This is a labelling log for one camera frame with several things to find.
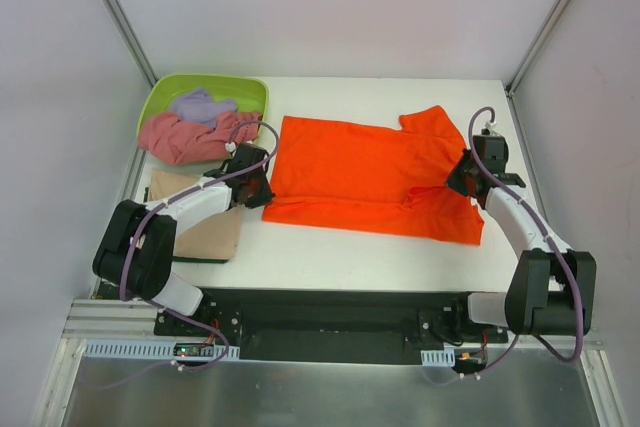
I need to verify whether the orange t shirt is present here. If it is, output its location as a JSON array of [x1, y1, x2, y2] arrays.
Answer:
[[262, 105, 484, 246]]

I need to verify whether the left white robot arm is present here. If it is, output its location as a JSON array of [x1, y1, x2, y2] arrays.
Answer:
[[92, 143, 274, 336]]

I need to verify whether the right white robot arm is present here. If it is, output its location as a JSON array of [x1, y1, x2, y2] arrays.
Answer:
[[446, 129, 597, 344]]

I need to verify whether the folded beige t shirt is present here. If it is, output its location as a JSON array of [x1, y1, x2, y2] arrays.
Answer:
[[150, 168, 244, 260]]

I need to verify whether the green plastic basin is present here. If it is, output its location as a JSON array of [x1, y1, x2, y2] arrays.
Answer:
[[137, 73, 269, 138]]

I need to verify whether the lilac t shirt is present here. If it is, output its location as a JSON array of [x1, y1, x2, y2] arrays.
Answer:
[[168, 87, 238, 129]]

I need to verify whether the pink t shirt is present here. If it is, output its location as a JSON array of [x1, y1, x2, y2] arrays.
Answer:
[[137, 111, 263, 165]]

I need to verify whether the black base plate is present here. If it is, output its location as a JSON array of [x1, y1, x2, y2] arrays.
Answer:
[[99, 281, 509, 363]]

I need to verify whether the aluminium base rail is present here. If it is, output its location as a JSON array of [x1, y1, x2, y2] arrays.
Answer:
[[62, 299, 605, 351]]

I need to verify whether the right white cable duct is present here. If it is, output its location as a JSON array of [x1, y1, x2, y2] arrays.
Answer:
[[420, 347, 456, 368]]

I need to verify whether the white cable duct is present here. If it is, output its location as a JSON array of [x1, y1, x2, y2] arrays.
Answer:
[[85, 339, 240, 363], [420, 347, 456, 368]]

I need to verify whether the right aluminium frame post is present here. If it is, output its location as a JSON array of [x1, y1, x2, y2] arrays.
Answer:
[[505, 0, 573, 98]]

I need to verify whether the aluminium frame post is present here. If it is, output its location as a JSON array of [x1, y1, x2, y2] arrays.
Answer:
[[505, 0, 573, 98], [102, 0, 158, 87]]

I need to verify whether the left white cable duct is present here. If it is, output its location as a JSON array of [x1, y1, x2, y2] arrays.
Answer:
[[85, 339, 240, 363]]

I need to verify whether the left aluminium frame post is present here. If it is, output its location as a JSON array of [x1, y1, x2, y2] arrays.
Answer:
[[102, 0, 158, 87]]

